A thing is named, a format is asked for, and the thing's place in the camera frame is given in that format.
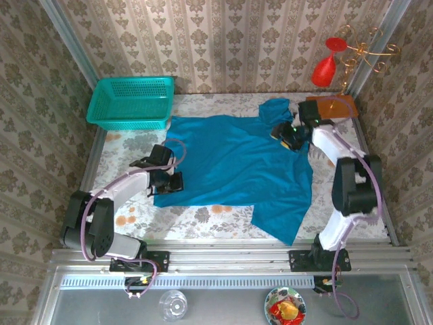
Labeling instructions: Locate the blue t-shirt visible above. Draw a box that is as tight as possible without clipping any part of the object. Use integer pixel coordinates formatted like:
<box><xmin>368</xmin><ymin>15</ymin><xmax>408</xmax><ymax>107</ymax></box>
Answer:
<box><xmin>152</xmin><ymin>97</ymin><xmax>314</xmax><ymax>246</ymax></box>

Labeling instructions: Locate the floral tablecloth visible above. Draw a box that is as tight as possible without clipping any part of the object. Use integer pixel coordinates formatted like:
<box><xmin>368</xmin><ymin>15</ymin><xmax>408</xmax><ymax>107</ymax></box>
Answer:
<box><xmin>81</xmin><ymin>93</ymin><xmax>388</xmax><ymax>241</ymax></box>

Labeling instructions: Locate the red plastic wine glass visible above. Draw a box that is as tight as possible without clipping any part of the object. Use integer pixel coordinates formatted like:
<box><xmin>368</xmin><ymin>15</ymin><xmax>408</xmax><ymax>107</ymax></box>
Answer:
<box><xmin>311</xmin><ymin>37</ymin><xmax>348</xmax><ymax>88</ymax></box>

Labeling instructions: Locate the teal plastic basket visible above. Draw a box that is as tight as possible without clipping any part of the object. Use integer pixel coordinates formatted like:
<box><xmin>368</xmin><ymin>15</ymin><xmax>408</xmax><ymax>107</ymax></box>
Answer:
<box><xmin>86</xmin><ymin>76</ymin><xmax>175</xmax><ymax>131</ymax></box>

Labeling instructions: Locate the black connector box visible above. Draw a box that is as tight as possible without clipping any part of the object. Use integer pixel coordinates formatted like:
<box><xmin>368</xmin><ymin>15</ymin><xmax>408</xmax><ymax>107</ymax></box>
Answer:
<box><xmin>123</xmin><ymin>276</ymin><xmax>153</xmax><ymax>294</ymax></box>
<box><xmin>313</xmin><ymin>276</ymin><xmax>342</xmax><ymax>295</ymax></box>

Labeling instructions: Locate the clear plastic cup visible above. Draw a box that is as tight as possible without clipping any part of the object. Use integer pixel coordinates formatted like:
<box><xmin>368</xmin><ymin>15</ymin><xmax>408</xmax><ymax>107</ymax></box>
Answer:
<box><xmin>158</xmin><ymin>290</ymin><xmax>188</xmax><ymax>322</ymax></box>

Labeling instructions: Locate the patterned bowl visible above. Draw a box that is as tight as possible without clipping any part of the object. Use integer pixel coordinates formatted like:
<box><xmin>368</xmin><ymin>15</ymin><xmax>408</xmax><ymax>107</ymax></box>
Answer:
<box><xmin>264</xmin><ymin>286</ymin><xmax>308</xmax><ymax>325</ymax></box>

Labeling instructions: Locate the red yellow snack packet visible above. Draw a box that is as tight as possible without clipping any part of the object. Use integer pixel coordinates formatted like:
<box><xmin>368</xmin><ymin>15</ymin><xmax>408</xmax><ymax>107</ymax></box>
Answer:
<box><xmin>269</xmin><ymin>301</ymin><xmax>305</xmax><ymax>322</ymax></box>

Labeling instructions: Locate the gold wire glass rack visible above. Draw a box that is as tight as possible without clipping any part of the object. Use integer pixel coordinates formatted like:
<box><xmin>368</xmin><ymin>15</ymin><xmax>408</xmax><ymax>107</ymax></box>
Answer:
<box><xmin>306</xmin><ymin>25</ymin><xmax>402</xmax><ymax>119</ymax></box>

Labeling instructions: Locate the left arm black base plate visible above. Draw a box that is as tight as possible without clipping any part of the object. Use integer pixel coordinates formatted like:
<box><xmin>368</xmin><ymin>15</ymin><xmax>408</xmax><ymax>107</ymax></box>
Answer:
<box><xmin>109</xmin><ymin>251</ymin><xmax>170</xmax><ymax>274</ymax></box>

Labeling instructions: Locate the aluminium side rail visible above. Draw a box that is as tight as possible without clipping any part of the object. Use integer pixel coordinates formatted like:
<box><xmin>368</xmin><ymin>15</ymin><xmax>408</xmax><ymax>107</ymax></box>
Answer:
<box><xmin>351</xmin><ymin>116</ymin><xmax>400</xmax><ymax>246</ymax></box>
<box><xmin>77</xmin><ymin>128</ymin><xmax>108</xmax><ymax>200</ymax></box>

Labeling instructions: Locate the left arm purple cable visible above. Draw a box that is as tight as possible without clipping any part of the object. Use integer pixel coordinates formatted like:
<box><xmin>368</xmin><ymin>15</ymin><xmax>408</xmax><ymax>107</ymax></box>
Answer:
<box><xmin>81</xmin><ymin>137</ymin><xmax>187</xmax><ymax>299</ymax></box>

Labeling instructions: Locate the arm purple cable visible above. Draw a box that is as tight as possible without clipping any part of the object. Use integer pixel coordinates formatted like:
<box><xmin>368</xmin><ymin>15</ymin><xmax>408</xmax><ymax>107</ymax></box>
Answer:
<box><xmin>316</xmin><ymin>95</ymin><xmax>385</xmax><ymax>320</ymax></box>
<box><xmin>81</xmin><ymin>137</ymin><xmax>187</xmax><ymax>299</ymax></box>

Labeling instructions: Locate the long aluminium mounting rail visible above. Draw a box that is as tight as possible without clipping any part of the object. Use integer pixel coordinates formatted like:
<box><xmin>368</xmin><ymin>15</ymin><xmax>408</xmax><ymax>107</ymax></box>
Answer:
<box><xmin>50</xmin><ymin>238</ymin><xmax>415</xmax><ymax>275</ymax></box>

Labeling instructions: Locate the grey slotted cable duct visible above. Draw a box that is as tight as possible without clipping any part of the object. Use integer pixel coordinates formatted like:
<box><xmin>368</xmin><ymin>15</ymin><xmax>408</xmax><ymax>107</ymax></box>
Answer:
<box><xmin>60</xmin><ymin>274</ymin><xmax>315</xmax><ymax>288</ymax></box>

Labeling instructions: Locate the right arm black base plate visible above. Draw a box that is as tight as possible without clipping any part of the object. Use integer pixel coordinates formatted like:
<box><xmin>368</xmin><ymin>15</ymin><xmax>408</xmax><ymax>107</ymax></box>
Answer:
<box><xmin>288</xmin><ymin>249</ymin><xmax>352</xmax><ymax>273</ymax></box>

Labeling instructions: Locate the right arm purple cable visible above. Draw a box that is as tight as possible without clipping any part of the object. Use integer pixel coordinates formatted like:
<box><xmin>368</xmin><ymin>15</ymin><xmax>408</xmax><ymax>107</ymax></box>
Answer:
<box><xmin>316</xmin><ymin>95</ymin><xmax>385</xmax><ymax>320</ymax></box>

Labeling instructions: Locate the aluminium frame post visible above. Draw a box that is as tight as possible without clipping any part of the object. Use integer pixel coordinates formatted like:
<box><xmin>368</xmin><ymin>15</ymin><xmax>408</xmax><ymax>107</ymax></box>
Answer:
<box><xmin>347</xmin><ymin>0</ymin><xmax>412</xmax><ymax>95</ymax></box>
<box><xmin>37</xmin><ymin>0</ymin><xmax>102</xmax><ymax>92</ymax></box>

